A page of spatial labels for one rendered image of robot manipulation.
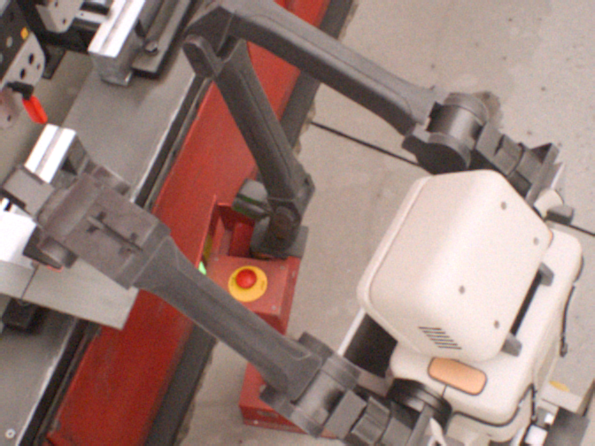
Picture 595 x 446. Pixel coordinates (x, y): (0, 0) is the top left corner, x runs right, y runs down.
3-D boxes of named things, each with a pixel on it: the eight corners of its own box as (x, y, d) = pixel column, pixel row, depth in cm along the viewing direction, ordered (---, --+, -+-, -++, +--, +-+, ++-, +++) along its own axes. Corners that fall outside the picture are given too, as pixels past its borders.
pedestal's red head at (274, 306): (285, 339, 188) (275, 301, 172) (205, 327, 190) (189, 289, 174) (304, 247, 197) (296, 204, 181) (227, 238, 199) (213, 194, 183)
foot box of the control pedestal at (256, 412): (339, 440, 244) (336, 426, 234) (243, 424, 248) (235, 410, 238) (351, 365, 253) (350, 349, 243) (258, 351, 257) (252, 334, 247)
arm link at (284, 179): (204, 42, 136) (237, -8, 142) (172, 41, 139) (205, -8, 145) (301, 234, 167) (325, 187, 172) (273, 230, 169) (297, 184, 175)
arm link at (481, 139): (498, 168, 135) (510, 141, 138) (447, 123, 132) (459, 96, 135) (455, 188, 142) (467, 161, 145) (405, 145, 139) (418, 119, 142)
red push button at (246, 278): (256, 296, 180) (254, 288, 177) (235, 293, 181) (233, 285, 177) (260, 276, 182) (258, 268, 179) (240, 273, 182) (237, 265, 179)
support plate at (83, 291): (121, 330, 155) (120, 328, 154) (-21, 287, 161) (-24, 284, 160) (165, 234, 163) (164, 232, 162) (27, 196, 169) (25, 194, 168)
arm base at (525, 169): (529, 213, 135) (561, 147, 139) (489, 178, 132) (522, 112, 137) (490, 222, 142) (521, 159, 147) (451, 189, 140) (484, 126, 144)
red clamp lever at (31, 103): (47, 127, 155) (27, 91, 147) (24, 121, 156) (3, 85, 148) (51, 119, 156) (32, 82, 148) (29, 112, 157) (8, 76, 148)
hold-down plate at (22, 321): (32, 334, 169) (26, 328, 166) (4, 326, 170) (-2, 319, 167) (103, 191, 182) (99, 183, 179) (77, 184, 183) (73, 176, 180)
